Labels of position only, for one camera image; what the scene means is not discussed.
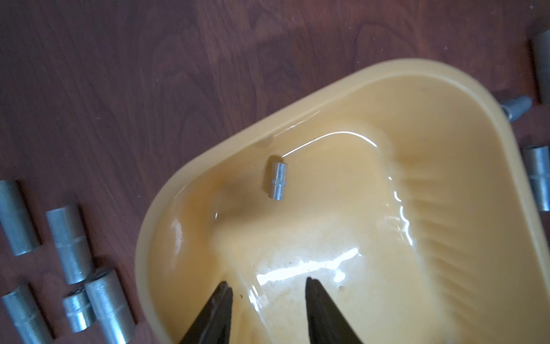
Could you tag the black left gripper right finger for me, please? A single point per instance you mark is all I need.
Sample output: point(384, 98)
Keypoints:
point(326, 324)

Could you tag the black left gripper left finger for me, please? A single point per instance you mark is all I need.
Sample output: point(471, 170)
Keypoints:
point(213, 324)

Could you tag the short silver socket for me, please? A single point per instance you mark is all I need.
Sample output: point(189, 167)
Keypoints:
point(78, 310)

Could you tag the yellow plastic storage box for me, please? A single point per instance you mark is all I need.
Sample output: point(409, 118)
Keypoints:
point(406, 197)

